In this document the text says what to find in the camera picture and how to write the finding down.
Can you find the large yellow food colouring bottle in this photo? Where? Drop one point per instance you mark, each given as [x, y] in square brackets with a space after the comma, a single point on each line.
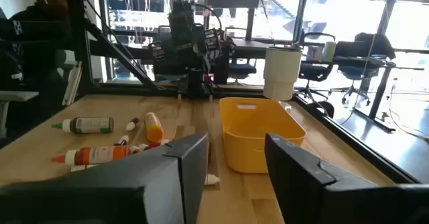
[153, 128]

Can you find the large green food colouring bottle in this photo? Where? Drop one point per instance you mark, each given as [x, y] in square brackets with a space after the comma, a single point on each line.
[90, 125]

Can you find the pale cup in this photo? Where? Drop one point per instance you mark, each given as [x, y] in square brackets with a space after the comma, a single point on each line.
[329, 51]

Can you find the yellow plastic bin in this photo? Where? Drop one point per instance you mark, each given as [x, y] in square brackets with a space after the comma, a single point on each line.
[248, 150]

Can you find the white cylindrical tumbler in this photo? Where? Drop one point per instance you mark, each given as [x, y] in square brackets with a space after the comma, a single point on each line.
[281, 73]

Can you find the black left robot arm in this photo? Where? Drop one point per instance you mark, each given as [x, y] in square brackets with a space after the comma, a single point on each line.
[181, 23]

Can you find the person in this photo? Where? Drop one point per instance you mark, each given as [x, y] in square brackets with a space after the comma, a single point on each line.
[33, 23]

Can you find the large orange food colouring bottle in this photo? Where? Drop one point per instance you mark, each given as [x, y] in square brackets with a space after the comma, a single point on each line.
[100, 154]

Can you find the black aluminium table frame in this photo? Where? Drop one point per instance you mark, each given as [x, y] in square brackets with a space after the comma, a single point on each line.
[80, 49]

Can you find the black mesh office chair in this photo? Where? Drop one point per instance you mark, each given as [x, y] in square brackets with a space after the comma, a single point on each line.
[315, 71]

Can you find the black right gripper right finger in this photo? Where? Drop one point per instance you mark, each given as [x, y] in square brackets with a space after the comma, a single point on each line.
[318, 197]

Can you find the black laptop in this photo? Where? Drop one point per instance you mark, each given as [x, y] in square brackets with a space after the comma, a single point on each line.
[350, 49]

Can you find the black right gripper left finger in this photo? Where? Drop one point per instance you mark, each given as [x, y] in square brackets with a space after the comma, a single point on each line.
[117, 190]

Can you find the small box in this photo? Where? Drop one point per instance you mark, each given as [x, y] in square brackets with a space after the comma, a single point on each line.
[314, 53]

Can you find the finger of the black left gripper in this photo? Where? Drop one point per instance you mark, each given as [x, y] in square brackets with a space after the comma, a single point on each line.
[222, 69]
[195, 83]

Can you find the small brownish-red food colouring bottle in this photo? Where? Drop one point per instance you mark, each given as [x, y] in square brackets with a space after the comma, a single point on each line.
[144, 147]

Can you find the grey chair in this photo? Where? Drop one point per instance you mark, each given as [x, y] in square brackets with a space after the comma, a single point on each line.
[16, 96]

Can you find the silver aluminium bar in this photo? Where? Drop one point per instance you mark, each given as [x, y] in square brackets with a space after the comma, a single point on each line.
[72, 83]

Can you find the black office desk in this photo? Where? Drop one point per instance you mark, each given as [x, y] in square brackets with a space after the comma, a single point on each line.
[380, 93]

